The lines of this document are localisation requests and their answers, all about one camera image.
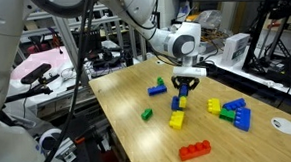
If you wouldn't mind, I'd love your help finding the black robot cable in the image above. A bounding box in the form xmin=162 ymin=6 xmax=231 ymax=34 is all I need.
xmin=24 ymin=0 xmax=104 ymax=162

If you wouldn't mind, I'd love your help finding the long blue building block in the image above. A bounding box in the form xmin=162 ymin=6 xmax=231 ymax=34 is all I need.
xmin=147 ymin=84 xmax=168 ymax=98
xmin=222 ymin=97 xmax=247 ymax=112

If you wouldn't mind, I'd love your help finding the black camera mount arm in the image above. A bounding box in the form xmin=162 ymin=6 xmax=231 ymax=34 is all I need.
xmin=3 ymin=73 xmax=62 ymax=104

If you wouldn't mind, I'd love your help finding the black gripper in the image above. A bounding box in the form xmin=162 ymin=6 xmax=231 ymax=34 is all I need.
xmin=170 ymin=75 xmax=201 ymax=93

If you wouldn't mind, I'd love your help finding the pink sheet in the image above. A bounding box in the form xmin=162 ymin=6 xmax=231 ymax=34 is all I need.
xmin=12 ymin=46 xmax=73 ymax=82

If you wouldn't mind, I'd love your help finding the yellow building block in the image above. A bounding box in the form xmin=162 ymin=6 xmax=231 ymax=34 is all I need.
xmin=205 ymin=97 xmax=222 ymax=117
xmin=167 ymin=109 xmax=186 ymax=131
xmin=178 ymin=95 xmax=189 ymax=109

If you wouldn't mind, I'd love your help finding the clear plastic bag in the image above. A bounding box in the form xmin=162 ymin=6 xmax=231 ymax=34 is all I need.
xmin=193 ymin=9 xmax=225 ymax=32

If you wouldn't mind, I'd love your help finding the white cardboard box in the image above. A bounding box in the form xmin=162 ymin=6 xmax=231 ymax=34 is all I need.
xmin=218 ymin=31 xmax=253 ymax=68

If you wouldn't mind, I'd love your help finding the black plastic crate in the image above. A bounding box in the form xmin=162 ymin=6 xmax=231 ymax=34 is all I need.
xmin=79 ymin=28 xmax=103 ymax=55

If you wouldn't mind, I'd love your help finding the silver metal bracket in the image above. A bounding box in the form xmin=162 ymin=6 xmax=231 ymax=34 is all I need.
xmin=49 ymin=138 xmax=78 ymax=162

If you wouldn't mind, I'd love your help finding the large blue building block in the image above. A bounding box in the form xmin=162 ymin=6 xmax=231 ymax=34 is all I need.
xmin=232 ymin=107 xmax=253 ymax=133

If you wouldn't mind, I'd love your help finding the white side bench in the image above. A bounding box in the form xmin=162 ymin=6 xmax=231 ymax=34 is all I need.
xmin=144 ymin=22 xmax=291 ymax=110

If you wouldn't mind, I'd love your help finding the small green building block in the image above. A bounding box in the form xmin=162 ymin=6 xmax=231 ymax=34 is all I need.
xmin=155 ymin=76 xmax=165 ymax=87
xmin=140 ymin=108 xmax=155 ymax=122

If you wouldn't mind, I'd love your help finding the black metal rack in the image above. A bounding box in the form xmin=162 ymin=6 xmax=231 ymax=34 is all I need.
xmin=240 ymin=0 xmax=291 ymax=74

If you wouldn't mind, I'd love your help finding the black stereo camera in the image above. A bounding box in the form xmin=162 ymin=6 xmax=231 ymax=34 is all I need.
xmin=18 ymin=63 xmax=53 ymax=86

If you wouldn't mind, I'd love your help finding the red four-stud building block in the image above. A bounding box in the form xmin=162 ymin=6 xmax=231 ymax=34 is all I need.
xmin=178 ymin=139 xmax=213 ymax=162

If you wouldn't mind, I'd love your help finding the yellow cable bundle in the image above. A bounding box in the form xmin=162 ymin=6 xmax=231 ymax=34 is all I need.
xmin=204 ymin=29 xmax=230 ymax=47

